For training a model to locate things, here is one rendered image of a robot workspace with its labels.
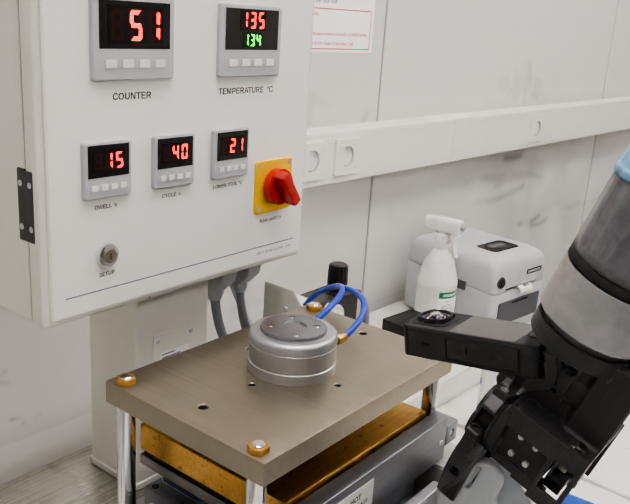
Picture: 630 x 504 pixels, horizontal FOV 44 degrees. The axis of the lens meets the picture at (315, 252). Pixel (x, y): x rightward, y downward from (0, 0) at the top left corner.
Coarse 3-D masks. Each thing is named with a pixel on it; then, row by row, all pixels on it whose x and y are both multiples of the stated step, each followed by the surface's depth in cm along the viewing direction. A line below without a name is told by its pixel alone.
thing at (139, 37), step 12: (108, 12) 61; (120, 12) 62; (132, 12) 63; (144, 12) 64; (156, 12) 65; (108, 24) 62; (120, 24) 62; (132, 24) 63; (144, 24) 64; (156, 24) 65; (108, 36) 62; (120, 36) 63; (132, 36) 64; (144, 36) 64; (156, 36) 65
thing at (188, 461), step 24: (408, 408) 75; (144, 432) 69; (360, 432) 70; (384, 432) 70; (144, 456) 70; (168, 456) 67; (192, 456) 65; (336, 456) 66; (360, 456) 67; (192, 480) 66; (216, 480) 64; (240, 480) 62; (288, 480) 62; (312, 480) 62
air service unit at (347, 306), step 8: (336, 264) 96; (344, 264) 96; (328, 272) 97; (336, 272) 96; (344, 272) 96; (328, 280) 97; (336, 280) 96; (344, 280) 96; (320, 288) 98; (304, 296) 94; (320, 296) 95; (328, 296) 95; (344, 296) 96; (352, 296) 97; (344, 304) 96; (352, 304) 98; (336, 312) 93; (344, 312) 97; (352, 312) 98
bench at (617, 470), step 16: (464, 400) 144; (464, 416) 139; (464, 432) 133; (624, 432) 137; (608, 448) 131; (624, 448) 132; (608, 464) 126; (624, 464) 127; (592, 480) 122; (608, 480) 122; (624, 480) 122; (592, 496) 117; (608, 496) 118; (624, 496) 118
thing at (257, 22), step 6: (246, 12) 73; (252, 12) 73; (258, 12) 74; (264, 12) 75; (246, 18) 73; (252, 18) 74; (258, 18) 74; (264, 18) 75; (246, 24) 73; (252, 24) 74; (258, 24) 74; (264, 24) 75; (258, 30) 75; (264, 30) 75
